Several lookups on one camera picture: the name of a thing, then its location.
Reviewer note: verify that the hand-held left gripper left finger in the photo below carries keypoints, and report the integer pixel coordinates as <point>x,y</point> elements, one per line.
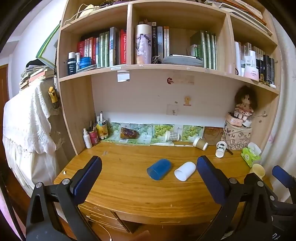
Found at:
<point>86,178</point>

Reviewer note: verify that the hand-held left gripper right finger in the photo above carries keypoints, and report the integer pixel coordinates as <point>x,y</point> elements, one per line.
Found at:
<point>211,180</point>

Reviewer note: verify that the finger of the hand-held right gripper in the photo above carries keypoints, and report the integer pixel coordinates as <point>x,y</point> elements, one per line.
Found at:
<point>283,176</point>

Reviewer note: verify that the white plastic cup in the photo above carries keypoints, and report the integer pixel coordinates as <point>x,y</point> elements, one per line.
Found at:
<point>185,171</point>

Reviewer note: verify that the blue plastic cup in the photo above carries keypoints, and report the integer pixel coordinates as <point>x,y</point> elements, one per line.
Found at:
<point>159,169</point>

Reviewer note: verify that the cream plastic cup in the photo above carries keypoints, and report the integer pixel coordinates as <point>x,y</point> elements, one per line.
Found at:
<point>259,171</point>

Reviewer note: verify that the white panda print cup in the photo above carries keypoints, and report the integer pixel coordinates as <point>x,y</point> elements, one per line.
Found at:
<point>220,149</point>

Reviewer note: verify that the brown paper cup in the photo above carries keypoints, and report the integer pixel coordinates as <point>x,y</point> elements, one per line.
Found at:
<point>200,143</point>

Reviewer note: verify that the grey patterned paper cup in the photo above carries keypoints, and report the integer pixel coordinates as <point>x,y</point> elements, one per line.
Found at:
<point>172,135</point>

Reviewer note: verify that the dark patterned paper cup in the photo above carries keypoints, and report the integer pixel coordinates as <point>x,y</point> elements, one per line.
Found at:
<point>129,133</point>

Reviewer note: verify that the green tissue pack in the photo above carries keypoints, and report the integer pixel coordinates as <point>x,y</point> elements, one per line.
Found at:
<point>251,156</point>

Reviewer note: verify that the white spray bottle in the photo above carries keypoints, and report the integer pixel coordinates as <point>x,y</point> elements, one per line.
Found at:
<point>87,140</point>

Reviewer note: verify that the wooden desk drawer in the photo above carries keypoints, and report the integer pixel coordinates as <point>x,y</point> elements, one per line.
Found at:
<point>101,216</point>

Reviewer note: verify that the red pen holder can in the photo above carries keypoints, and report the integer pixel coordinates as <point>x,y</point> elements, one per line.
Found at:
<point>93,138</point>

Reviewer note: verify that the letter print storage bag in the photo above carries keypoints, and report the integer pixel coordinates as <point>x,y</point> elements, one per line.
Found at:
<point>237,138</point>

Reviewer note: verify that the yellow pen holder can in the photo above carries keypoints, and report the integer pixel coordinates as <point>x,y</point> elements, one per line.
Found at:
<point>102,129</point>

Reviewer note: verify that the small white jar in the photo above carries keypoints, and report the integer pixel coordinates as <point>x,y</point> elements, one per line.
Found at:
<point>247,123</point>

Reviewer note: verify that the pink pouch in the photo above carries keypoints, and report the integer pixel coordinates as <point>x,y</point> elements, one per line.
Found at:
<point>234,120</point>

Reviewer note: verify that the wooden bookshelf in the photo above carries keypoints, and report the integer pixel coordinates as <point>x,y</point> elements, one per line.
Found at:
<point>76,111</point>

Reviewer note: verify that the grape print paper sheets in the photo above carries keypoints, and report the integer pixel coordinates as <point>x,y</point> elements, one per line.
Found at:
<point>155,131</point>

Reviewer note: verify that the brown haired rag doll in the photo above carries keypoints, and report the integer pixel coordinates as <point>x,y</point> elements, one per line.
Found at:
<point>245,104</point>

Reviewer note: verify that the yellow bear sticker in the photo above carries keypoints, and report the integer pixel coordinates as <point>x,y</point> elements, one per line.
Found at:
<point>187,101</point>

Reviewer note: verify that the white lace cloth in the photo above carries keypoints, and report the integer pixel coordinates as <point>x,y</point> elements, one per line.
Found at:
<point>25,118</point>

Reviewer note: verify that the yellow hanging toy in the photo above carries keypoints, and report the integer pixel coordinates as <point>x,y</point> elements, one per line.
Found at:
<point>52,95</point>

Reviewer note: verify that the pink white lotion bottle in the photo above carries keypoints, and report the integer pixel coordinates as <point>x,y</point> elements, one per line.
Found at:
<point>251,73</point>

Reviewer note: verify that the red sticker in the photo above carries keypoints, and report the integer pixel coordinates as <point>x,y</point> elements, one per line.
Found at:
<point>170,80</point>

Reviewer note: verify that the white paper label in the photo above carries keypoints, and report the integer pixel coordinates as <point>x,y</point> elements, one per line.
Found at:
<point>123,76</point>

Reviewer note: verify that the black bottle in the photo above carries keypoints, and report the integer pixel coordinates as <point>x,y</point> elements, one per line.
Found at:
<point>71,64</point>

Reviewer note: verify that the row of cosmetic bottles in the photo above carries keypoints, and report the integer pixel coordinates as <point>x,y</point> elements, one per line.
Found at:
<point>266,62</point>

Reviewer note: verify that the blue jar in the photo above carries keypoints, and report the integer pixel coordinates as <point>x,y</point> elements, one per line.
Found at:
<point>86,62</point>

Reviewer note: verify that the pile of old books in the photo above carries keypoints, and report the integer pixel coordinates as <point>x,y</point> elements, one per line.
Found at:
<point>34,74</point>

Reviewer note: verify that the small white bottle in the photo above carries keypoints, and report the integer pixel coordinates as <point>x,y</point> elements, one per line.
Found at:
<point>78,60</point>

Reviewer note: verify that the brown wooden door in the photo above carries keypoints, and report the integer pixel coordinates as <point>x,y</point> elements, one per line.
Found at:
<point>3,92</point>

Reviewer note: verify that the grey pouch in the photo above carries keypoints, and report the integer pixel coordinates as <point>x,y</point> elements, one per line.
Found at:
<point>182,61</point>

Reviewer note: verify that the row of colourful books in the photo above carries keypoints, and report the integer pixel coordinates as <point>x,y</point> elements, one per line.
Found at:
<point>104,49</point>

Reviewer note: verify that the row of green books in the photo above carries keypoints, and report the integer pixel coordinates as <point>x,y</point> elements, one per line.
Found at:
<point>205,48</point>

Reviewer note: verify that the green framed board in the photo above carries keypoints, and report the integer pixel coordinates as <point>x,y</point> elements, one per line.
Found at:
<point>49,47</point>

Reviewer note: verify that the white floral tube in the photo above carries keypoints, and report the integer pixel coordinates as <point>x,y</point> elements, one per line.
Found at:
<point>143,44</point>

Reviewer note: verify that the row of dark books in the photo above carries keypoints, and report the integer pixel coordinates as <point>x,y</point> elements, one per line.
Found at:
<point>160,39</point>

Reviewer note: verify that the cream cloth bag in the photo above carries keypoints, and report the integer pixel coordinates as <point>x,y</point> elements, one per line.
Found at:
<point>89,10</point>

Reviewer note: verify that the stack of flat books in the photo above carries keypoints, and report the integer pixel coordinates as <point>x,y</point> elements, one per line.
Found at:
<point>240,11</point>

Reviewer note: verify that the clear wall hook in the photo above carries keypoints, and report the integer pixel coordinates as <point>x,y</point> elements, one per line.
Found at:
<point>172,109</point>

